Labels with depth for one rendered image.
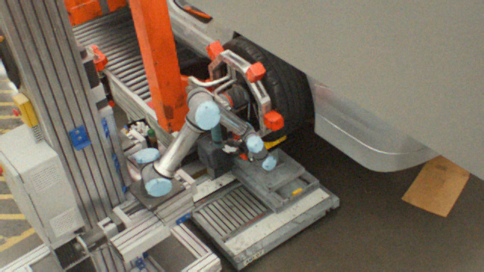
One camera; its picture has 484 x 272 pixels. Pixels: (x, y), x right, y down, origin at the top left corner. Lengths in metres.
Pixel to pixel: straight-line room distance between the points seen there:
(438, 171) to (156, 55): 2.08
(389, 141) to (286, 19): 2.71
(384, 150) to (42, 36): 1.67
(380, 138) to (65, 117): 1.48
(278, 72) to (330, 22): 3.04
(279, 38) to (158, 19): 3.19
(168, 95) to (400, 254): 1.72
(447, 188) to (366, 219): 0.62
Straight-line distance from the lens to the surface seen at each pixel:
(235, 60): 3.31
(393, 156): 2.94
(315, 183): 3.83
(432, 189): 4.07
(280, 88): 3.18
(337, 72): 0.16
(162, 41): 3.43
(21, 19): 2.41
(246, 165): 3.88
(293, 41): 0.17
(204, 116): 2.53
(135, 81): 4.86
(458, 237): 3.82
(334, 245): 3.67
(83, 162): 2.82
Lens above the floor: 2.82
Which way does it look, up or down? 39 degrees down
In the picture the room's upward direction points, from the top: 7 degrees counter-clockwise
